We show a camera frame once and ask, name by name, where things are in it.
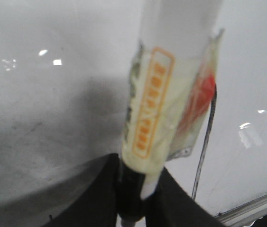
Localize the white black whiteboard marker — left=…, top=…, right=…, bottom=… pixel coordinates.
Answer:
left=116, top=0, right=223, bottom=227

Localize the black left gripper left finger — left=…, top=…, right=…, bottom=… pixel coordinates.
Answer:
left=44, top=154, right=119, bottom=227

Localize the red round magnet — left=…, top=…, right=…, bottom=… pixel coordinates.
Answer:
left=178, top=73, right=215, bottom=133

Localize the white whiteboard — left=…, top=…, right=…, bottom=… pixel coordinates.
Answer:
left=0, top=0, right=267, bottom=227

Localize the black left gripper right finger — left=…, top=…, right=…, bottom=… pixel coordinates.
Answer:
left=146, top=169, right=223, bottom=227

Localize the grey metal whiteboard tray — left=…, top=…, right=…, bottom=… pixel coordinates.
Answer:
left=215, top=194, right=267, bottom=227

